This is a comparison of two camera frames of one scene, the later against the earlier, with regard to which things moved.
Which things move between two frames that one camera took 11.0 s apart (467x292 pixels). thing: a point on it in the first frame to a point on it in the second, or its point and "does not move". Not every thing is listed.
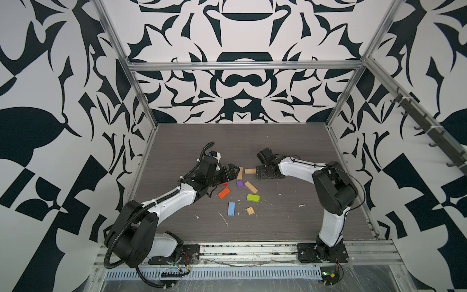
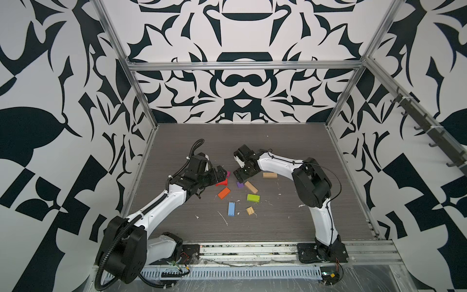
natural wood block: [249, 184] does not move
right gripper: [259, 173] to [239, 175]
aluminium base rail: [359, 253] does not move
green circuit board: [330, 275] does not move
